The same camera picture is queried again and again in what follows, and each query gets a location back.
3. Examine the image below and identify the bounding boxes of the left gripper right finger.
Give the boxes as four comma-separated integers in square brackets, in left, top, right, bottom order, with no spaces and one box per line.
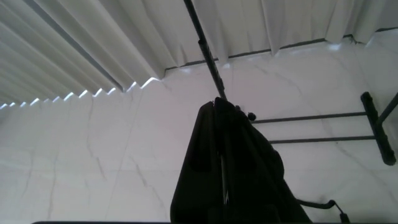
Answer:
[217,102,285,222]

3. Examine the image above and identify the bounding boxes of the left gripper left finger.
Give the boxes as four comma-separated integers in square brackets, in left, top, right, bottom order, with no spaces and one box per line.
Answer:
[170,101,225,222]

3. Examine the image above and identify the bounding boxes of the black T-shirt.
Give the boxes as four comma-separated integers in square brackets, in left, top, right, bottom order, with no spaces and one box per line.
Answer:
[213,96,313,222]

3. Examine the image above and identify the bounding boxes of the black clothes rack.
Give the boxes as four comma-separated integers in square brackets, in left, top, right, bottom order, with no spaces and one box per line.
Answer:
[183,0,398,166]

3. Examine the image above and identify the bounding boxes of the white curtain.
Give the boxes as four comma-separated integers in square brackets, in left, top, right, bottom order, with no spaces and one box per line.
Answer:
[0,0,398,110]

